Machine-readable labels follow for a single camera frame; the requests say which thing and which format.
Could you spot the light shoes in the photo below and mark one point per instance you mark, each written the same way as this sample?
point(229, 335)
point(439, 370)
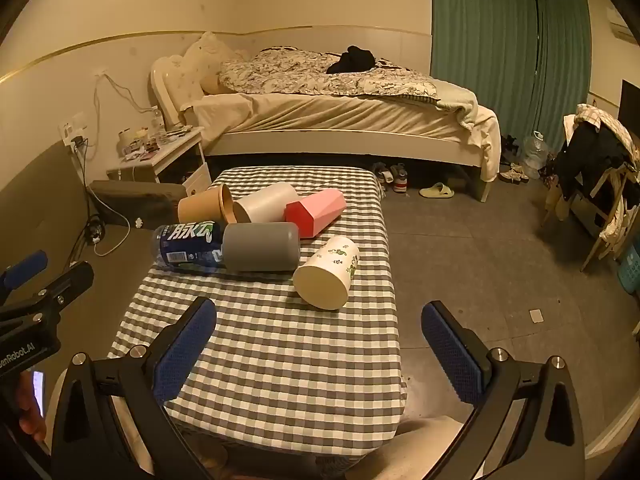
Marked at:
point(514, 175)

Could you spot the white air conditioner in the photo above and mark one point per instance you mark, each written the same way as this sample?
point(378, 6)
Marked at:
point(622, 25)

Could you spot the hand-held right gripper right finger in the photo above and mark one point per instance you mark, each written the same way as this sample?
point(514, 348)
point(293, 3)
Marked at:
point(451, 356)

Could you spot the black clothing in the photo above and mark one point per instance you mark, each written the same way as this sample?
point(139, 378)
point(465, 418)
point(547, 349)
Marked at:
point(352, 59)

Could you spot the white nightstand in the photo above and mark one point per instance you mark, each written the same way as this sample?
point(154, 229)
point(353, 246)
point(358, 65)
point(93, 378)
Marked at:
point(165, 160)

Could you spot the brown paper cup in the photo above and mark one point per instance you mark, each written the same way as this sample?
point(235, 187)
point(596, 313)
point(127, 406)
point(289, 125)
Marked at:
point(200, 207)

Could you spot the pair of sneakers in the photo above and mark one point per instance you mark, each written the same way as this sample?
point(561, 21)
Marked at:
point(392, 176)

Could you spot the cream pillow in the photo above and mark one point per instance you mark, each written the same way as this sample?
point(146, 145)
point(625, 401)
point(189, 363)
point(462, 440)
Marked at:
point(205, 60)

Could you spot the blue label drink bottle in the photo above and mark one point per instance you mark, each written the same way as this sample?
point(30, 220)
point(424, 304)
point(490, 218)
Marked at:
point(184, 245)

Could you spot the patterned quilt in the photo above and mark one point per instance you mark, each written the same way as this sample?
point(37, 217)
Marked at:
point(300, 75)

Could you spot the person's left hand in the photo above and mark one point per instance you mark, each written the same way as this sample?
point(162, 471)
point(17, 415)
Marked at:
point(30, 417)

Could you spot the checked tablecloth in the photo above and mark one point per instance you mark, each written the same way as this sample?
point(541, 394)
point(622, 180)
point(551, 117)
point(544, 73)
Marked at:
point(280, 355)

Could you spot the lit phone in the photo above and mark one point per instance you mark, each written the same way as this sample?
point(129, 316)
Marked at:
point(39, 391)

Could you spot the white plastic cup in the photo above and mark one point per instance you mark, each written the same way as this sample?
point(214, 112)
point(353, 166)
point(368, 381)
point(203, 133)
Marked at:
point(265, 202)

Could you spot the black jacket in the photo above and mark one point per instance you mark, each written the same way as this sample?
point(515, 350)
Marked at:
point(592, 157)

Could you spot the black screen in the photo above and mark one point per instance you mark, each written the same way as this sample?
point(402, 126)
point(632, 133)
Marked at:
point(631, 105)

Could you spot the white bed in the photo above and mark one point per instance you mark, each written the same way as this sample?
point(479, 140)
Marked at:
point(325, 146)

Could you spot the yellow slipper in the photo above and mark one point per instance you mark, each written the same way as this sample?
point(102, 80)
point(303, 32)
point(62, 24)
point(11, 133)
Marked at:
point(436, 191)

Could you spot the white jar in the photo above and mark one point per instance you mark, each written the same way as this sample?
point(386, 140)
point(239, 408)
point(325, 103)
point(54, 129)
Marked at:
point(127, 142)

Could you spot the white floral paper cup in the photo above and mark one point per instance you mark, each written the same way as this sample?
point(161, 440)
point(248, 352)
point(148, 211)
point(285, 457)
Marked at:
point(325, 271)

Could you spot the pink angular cup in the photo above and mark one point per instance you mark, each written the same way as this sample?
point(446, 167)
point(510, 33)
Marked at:
point(320, 210)

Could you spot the clear plastic bottle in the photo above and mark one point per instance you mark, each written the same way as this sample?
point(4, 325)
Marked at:
point(157, 119)

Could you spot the wooden chair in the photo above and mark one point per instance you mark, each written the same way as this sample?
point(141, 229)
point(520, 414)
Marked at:
point(607, 210)

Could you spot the beige bed sheet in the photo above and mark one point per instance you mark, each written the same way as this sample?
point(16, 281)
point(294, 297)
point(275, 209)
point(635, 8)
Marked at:
point(340, 112)

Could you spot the large water jug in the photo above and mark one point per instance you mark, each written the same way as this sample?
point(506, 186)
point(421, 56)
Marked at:
point(536, 152)

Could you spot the person's leg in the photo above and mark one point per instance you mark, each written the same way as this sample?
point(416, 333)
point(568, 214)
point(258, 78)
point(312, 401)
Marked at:
point(425, 447)

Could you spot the blue basket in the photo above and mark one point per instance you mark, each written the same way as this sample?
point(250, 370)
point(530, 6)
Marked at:
point(631, 267)

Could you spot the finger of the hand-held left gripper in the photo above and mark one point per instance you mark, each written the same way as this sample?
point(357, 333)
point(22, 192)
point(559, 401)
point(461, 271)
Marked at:
point(27, 266)
point(62, 285)

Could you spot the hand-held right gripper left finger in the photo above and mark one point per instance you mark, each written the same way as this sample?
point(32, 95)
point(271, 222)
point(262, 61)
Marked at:
point(184, 351)

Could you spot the narrow green curtain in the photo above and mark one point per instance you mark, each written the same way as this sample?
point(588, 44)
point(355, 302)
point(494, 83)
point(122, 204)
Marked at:
point(562, 70)

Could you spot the wall socket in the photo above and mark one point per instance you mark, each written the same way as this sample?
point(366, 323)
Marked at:
point(74, 132)

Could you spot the grey plastic cup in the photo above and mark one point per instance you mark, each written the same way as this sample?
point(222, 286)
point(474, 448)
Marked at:
point(261, 247)

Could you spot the white paper scrap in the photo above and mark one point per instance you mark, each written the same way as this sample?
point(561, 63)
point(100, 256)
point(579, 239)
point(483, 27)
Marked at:
point(537, 315)

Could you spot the wide green curtain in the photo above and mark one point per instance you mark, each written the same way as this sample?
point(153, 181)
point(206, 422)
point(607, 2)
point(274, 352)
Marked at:
point(480, 30)

